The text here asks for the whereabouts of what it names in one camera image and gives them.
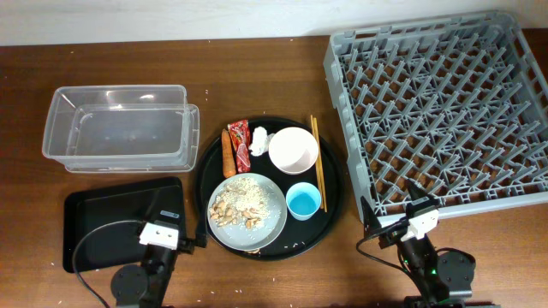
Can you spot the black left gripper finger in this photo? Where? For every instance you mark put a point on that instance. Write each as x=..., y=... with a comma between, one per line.
x=201, y=229
x=154, y=208

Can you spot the red snack wrapper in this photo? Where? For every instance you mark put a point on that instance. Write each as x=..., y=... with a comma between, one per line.
x=240, y=137

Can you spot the rectangular black tray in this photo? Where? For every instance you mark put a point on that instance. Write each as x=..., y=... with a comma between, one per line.
x=101, y=226

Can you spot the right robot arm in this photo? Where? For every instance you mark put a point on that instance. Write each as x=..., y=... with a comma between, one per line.
x=443, y=276

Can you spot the clear plastic bin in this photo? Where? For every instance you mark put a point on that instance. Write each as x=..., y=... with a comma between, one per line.
x=107, y=128

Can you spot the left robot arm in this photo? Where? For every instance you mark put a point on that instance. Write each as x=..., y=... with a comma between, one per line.
x=145, y=284

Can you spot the grey dishwasher rack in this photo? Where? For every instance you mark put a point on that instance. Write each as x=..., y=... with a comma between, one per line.
x=457, y=105

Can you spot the crumpled white tissue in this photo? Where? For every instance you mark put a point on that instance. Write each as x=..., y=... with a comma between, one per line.
x=260, y=142

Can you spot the orange carrot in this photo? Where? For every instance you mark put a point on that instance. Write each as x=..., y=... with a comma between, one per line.
x=229, y=168

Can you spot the grey plate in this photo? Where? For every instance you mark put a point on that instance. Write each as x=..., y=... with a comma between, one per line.
x=239, y=238

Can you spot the light blue cup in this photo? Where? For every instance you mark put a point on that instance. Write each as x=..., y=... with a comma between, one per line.
x=303, y=200

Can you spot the rice and food scraps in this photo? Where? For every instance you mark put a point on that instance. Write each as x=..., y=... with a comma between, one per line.
x=242, y=202

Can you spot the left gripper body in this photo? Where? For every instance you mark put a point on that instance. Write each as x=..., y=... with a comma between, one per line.
x=183, y=247

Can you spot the round black tray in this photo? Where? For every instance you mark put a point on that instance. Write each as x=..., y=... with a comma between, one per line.
x=297, y=236

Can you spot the wooden chopstick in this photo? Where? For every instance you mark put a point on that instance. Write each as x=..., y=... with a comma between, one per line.
x=318, y=167
x=326, y=208

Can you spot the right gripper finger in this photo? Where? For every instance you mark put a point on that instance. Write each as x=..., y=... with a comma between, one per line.
x=371, y=223
x=419, y=196

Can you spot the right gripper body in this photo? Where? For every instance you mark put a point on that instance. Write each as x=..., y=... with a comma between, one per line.
x=390, y=224

